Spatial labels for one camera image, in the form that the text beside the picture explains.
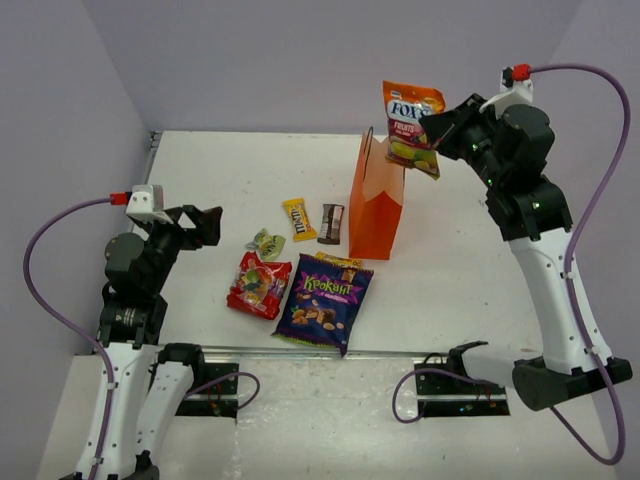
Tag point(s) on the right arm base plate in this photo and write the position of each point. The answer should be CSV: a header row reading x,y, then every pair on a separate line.
x,y
440,396

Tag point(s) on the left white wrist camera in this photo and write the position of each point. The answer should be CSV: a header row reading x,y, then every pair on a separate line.
x,y
146,203

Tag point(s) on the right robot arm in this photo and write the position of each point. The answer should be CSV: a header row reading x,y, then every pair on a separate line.
x,y
508,151

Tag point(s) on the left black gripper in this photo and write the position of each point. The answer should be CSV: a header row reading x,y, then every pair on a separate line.
x,y
181,226

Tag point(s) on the red gummy candy bag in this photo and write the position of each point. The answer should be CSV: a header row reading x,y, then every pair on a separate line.
x,y
259,287

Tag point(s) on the orange Fox's candy bag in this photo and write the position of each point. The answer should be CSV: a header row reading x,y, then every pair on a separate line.
x,y
409,145

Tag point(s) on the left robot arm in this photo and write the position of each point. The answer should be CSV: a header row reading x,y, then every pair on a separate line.
x,y
141,388

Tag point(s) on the yellow M&M's small pack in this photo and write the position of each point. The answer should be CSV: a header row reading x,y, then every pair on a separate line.
x,y
297,213

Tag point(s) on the purple Krokant candy bag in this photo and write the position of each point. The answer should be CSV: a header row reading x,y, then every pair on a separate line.
x,y
323,303

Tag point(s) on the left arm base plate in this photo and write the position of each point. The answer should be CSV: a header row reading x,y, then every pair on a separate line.
x,y
220,400

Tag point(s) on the green candy packet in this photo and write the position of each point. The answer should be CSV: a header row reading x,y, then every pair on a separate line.
x,y
266,245

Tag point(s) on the brown chocolate bar wrapper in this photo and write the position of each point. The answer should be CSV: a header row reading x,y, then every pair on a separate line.
x,y
330,231

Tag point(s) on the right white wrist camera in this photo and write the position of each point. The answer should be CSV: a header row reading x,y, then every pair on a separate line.
x,y
516,88

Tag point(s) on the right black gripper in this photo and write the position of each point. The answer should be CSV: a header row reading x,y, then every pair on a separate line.
x,y
445,128

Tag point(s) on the orange paper bag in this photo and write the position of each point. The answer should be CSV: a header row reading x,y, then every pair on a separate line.
x,y
375,202

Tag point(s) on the yellow M&M's large pack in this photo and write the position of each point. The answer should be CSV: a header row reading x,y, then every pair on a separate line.
x,y
340,261

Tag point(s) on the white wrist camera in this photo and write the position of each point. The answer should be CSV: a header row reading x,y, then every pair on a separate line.
x,y
516,88
146,203

